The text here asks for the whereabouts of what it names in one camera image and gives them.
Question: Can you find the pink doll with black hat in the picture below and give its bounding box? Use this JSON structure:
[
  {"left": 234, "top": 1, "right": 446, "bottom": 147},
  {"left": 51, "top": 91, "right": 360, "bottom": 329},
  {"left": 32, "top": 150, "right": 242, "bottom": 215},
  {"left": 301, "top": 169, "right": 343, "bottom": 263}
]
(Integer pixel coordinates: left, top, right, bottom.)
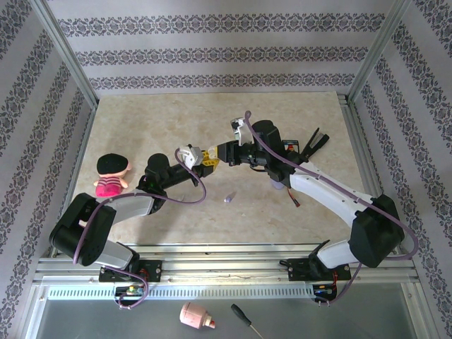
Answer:
[{"left": 93, "top": 153, "right": 132, "bottom": 198}]

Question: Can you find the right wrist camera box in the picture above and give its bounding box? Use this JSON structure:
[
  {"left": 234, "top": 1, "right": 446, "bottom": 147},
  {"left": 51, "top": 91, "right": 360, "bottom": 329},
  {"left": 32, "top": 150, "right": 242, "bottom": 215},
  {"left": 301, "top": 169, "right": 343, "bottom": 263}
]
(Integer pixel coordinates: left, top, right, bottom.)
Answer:
[{"left": 229, "top": 118, "right": 256, "bottom": 146}]

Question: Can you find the red black wire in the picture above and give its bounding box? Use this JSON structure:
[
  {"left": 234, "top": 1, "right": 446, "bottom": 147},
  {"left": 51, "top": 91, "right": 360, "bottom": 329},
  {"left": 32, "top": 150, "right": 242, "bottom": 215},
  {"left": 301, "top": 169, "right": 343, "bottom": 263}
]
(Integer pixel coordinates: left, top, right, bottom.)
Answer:
[{"left": 287, "top": 186, "right": 302, "bottom": 208}]

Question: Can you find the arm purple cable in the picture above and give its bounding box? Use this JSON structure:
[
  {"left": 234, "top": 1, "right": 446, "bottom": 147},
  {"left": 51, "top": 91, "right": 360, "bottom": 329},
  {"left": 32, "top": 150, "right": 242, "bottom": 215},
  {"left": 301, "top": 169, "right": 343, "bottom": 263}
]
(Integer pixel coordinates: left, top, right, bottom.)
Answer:
[
  {"left": 72, "top": 148, "right": 208, "bottom": 311},
  {"left": 244, "top": 111, "right": 420, "bottom": 308}
]

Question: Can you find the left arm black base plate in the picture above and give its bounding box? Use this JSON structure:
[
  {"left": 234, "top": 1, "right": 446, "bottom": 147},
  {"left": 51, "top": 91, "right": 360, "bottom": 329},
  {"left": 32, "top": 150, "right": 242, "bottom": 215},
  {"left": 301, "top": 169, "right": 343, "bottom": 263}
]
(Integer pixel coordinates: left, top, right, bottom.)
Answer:
[{"left": 98, "top": 259, "right": 163, "bottom": 283}]

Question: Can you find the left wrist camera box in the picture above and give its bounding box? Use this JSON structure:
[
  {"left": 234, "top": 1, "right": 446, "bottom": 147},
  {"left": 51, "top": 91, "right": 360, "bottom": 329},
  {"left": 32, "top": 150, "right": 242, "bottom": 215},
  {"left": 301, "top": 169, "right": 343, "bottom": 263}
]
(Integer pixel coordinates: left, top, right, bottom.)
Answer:
[{"left": 178, "top": 143, "right": 203, "bottom": 167}]

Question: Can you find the pink plastic bottle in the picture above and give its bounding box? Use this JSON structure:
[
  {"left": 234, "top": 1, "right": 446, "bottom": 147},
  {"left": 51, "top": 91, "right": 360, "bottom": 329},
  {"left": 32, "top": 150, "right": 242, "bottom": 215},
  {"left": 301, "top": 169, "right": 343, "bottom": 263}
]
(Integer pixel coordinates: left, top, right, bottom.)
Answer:
[{"left": 179, "top": 302, "right": 217, "bottom": 331}]

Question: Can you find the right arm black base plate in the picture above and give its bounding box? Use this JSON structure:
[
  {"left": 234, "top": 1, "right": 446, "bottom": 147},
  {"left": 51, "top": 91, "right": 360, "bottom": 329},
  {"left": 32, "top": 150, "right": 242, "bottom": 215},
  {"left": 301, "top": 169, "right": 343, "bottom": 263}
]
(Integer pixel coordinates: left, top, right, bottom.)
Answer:
[{"left": 287, "top": 257, "right": 352, "bottom": 283}]

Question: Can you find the aluminium mounting rail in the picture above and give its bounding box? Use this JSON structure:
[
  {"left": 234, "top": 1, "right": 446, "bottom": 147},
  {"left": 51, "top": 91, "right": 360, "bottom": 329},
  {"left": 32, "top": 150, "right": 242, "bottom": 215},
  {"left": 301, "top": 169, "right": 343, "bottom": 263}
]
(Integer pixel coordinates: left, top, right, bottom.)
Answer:
[{"left": 33, "top": 242, "right": 421, "bottom": 286}]

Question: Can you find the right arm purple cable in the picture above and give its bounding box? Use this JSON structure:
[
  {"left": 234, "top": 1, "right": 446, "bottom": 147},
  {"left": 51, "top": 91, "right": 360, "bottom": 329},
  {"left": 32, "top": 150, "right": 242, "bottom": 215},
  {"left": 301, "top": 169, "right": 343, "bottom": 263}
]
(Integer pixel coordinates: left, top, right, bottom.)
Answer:
[{"left": 244, "top": 111, "right": 420, "bottom": 308}]

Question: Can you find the white slotted cable duct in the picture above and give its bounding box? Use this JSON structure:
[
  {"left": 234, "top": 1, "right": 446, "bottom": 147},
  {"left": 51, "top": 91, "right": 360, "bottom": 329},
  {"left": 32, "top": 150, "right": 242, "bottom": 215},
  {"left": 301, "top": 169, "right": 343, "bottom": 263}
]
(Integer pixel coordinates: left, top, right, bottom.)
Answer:
[{"left": 45, "top": 285, "right": 315, "bottom": 301}]

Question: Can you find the black handled screwdriver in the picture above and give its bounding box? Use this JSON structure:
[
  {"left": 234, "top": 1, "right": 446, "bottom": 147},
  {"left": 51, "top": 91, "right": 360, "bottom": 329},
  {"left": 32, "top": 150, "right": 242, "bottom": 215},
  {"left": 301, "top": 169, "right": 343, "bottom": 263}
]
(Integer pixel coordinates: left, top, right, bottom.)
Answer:
[{"left": 230, "top": 303, "right": 264, "bottom": 339}]

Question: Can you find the aluminium frame post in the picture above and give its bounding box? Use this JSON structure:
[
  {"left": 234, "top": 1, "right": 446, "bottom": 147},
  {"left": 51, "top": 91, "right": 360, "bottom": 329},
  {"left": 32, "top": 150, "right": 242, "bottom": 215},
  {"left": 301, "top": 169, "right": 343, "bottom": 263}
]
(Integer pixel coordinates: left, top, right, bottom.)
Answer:
[
  {"left": 347, "top": 0, "right": 414, "bottom": 103},
  {"left": 30, "top": 0, "right": 100, "bottom": 109}
]

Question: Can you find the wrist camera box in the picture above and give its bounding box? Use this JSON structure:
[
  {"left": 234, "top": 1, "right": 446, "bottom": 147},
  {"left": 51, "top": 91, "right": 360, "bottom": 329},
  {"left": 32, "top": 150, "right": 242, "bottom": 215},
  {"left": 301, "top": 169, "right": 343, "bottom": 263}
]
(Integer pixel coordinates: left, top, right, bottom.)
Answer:
[
  {"left": 178, "top": 143, "right": 203, "bottom": 167},
  {"left": 229, "top": 118, "right": 256, "bottom": 146}
]

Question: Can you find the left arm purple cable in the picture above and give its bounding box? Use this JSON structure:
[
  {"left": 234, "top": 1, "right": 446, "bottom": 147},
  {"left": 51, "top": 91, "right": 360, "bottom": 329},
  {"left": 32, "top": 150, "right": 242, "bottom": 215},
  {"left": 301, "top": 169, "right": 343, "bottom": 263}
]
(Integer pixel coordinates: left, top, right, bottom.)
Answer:
[{"left": 72, "top": 148, "right": 208, "bottom": 311}]

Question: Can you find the small circuit board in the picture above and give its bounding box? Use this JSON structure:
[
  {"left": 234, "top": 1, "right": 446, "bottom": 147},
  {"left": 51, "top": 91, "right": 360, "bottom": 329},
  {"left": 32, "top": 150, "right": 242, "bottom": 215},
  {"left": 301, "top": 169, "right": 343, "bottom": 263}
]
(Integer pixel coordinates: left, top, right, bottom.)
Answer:
[
  {"left": 114, "top": 285, "right": 148, "bottom": 297},
  {"left": 314, "top": 283, "right": 337, "bottom": 297}
]

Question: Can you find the black hair clip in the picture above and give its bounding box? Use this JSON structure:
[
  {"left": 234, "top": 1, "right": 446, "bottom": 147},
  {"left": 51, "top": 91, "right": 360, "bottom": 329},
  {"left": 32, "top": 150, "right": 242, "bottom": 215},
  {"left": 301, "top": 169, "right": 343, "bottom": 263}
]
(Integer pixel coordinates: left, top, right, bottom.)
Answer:
[{"left": 299, "top": 126, "right": 331, "bottom": 160}]

